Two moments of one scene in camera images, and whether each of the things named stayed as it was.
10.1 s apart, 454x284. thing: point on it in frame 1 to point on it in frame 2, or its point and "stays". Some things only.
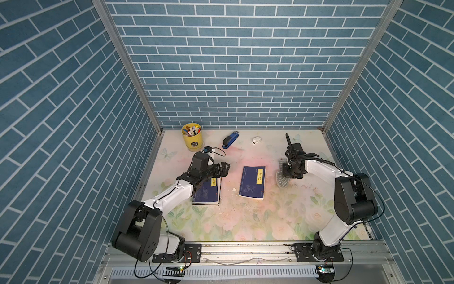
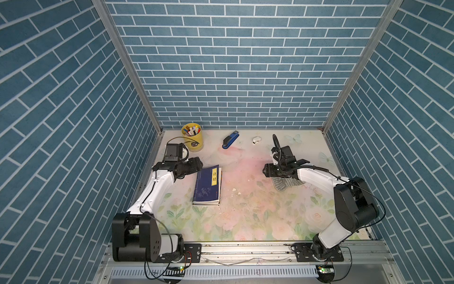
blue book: x=252 y=182 to x=207 y=187
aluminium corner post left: x=120 y=44 stays
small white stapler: x=256 y=140 stays
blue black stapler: x=230 y=139 stays
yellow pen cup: x=193 y=136 stays
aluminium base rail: x=257 y=254 stays
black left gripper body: x=211 y=172 to x=189 y=166
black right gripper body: x=288 y=171 to x=275 y=170
